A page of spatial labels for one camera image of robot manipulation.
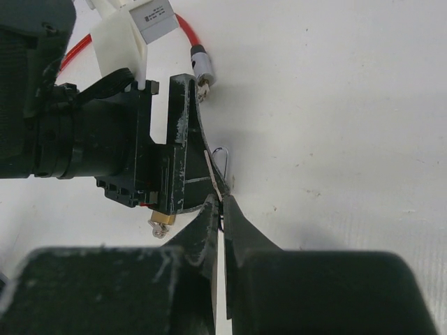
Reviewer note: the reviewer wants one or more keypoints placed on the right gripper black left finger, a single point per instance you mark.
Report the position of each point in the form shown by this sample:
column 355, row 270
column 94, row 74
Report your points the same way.
column 170, row 289

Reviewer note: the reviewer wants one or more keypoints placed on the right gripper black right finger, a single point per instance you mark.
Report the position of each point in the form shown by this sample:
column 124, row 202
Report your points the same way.
column 270, row 290

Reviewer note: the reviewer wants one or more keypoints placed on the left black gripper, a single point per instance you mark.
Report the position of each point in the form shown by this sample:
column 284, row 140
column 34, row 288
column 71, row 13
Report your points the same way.
column 104, row 133

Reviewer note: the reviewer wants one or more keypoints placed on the small brass padlock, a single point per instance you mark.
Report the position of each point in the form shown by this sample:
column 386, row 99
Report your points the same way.
column 221, row 157

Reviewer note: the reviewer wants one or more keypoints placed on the silver keys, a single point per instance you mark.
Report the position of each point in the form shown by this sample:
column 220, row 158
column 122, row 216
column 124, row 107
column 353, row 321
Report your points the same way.
column 159, row 230

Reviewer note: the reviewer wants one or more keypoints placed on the silver key pair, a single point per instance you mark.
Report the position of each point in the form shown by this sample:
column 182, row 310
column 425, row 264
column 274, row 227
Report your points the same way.
column 203, row 91

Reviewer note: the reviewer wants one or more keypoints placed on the red cable lock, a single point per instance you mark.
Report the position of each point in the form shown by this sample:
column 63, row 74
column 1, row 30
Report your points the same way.
column 200, row 59

